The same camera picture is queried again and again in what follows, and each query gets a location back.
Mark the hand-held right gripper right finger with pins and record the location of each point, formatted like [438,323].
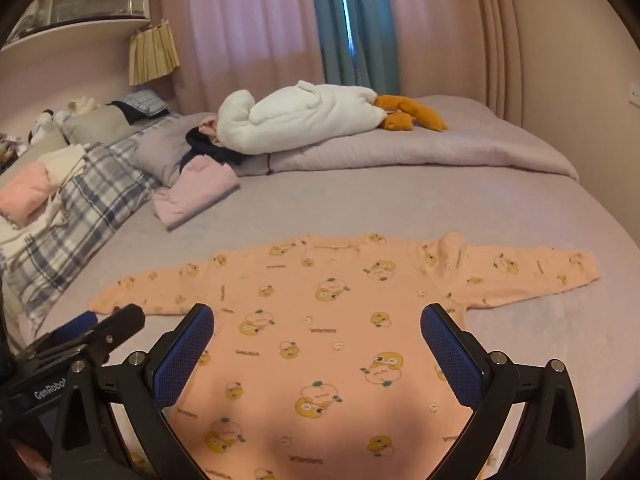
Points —
[452,355]

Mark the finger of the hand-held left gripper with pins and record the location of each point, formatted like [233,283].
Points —
[120,321]
[80,325]

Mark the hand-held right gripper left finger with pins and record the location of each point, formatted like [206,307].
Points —
[182,355]

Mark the peach printed baby top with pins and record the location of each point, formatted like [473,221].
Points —
[320,320]

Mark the plaid pillow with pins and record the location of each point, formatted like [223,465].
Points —
[90,200]

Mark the pink cloth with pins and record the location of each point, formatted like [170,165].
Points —
[25,192]

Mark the pink folded garment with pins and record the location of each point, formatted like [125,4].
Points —
[195,190]

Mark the lilac bed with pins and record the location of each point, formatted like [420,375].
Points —
[400,210]

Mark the cream cloth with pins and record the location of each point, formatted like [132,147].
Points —
[62,160]

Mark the dark clothing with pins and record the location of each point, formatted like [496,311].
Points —
[220,152]

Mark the grey pillow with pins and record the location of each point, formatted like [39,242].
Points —
[95,122]

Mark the lilac duvet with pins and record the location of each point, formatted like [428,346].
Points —
[450,150]

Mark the small plush toys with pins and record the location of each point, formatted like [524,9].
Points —
[47,122]

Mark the striped pillow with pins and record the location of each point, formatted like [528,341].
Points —
[145,101]

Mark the white plush goose toy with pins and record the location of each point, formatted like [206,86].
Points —
[300,115]

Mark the pleated yellow lamp shade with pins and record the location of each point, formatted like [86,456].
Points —
[152,52]

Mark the pink curtain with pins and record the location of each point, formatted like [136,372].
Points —
[450,30]
[240,25]

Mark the teal curtain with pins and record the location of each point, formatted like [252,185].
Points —
[355,20]

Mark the white wall shelf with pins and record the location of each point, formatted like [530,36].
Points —
[80,0]

